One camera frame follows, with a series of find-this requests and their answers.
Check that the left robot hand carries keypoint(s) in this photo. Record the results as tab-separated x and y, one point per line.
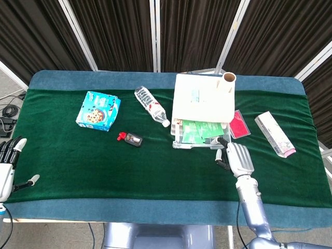
6	176

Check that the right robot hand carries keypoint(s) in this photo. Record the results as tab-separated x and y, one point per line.
240	160

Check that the clear drawer with green packets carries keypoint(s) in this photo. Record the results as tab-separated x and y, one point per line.
192	145

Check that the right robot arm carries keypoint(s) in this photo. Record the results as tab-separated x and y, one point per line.
249	202

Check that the white plastic drawer unit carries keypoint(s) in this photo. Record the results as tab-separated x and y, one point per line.
202	103

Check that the red stamp pad clear case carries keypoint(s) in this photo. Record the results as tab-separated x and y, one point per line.
238	125

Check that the green paper packet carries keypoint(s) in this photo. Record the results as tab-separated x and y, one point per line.
189	132
211	129

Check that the long patterned white box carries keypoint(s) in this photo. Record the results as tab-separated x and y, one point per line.
275	135

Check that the black power adapter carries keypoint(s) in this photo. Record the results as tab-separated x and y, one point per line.
6	127

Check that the cardboard tube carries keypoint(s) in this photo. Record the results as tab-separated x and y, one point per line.
228	83

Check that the clear plastic water bottle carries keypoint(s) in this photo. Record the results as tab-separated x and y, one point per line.
151	105

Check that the black ink bottle red cap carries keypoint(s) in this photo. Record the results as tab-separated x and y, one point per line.
133	140

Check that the green flannel cloth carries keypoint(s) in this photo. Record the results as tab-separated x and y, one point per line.
129	168

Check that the blue cookie box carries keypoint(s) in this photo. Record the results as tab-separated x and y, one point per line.
98	111

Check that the grey robot torso base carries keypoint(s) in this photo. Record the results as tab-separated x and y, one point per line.
155	236

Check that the blue table cloth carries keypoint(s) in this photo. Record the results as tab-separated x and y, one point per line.
129	212

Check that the dark curtain folding screen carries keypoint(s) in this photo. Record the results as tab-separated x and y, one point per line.
116	31

